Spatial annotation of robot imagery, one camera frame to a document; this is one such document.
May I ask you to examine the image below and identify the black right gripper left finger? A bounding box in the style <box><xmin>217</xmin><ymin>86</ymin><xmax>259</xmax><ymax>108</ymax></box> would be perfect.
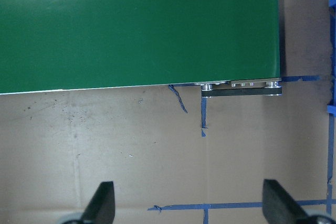
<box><xmin>81</xmin><ymin>181</ymin><xmax>115</xmax><ymax>223</ymax></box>

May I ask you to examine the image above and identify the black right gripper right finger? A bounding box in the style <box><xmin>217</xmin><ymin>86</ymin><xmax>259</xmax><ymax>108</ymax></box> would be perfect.
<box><xmin>262</xmin><ymin>179</ymin><xmax>308</xmax><ymax>224</ymax></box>

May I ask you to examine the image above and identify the blue bin right side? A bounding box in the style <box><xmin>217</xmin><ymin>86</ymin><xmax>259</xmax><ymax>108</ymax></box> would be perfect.
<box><xmin>327</xmin><ymin>0</ymin><xmax>335</xmax><ymax>116</ymax></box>

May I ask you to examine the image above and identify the green conveyor belt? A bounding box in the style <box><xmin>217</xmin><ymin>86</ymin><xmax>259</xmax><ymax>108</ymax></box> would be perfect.
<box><xmin>1</xmin><ymin>0</ymin><xmax>280</xmax><ymax>94</ymax></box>

